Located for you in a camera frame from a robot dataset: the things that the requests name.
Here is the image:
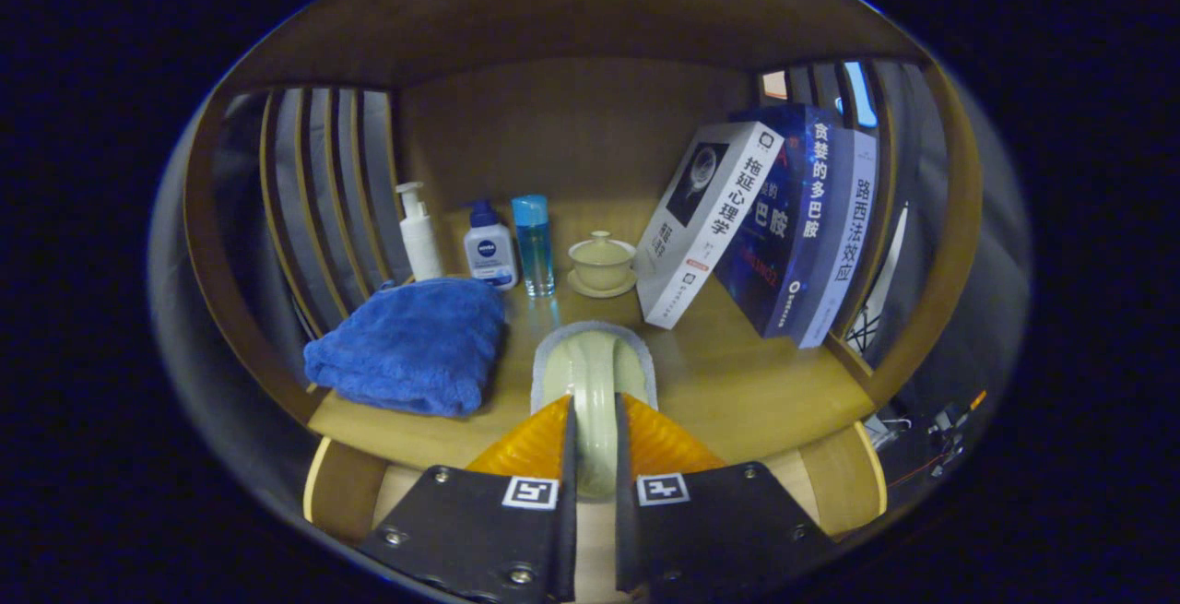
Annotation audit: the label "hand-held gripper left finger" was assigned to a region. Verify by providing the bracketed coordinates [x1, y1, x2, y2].
[355, 394, 579, 603]

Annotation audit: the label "dark blue book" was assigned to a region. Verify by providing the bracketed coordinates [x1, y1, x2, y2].
[714, 104, 842, 339]

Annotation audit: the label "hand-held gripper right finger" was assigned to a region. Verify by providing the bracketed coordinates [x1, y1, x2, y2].
[615, 392, 840, 603]

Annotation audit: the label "white bottle with blue cap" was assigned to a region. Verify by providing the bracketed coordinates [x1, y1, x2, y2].
[463, 199, 518, 291]

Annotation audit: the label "wooden cabinet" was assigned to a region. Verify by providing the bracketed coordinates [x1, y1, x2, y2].
[183, 0, 985, 550]

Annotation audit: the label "pale lilac book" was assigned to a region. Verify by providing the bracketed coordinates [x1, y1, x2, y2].
[791, 129, 879, 349]

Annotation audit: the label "white cables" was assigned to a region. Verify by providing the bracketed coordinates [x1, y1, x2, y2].
[871, 410, 914, 453]

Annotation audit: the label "black tripod stand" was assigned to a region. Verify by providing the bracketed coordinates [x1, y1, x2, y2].
[846, 304, 886, 356]

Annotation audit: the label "beige lidded tea cup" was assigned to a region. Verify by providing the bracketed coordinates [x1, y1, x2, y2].
[567, 231, 639, 299]

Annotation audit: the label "wooden countertop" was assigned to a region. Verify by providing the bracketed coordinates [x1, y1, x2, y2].
[309, 198, 877, 471]

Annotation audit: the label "beige handled cleaning brush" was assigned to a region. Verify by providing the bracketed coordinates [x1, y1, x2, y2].
[530, 320, 659, 502]

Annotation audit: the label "white pump bottle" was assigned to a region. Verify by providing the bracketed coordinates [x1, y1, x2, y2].
[395, 182, 444, 282]

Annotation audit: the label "white book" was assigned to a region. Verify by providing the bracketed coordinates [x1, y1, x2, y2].
[635, 121, 785, 330]

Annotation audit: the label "blue folded towel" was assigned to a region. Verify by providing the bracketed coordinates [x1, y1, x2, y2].
[303, 277, 508, 418]

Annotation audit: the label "black and orange device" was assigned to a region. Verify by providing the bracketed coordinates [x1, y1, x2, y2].
[926, 389, 989, 480]

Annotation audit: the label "clear blue bottle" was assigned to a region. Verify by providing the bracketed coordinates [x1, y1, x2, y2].
[512, 195, 556, 299]

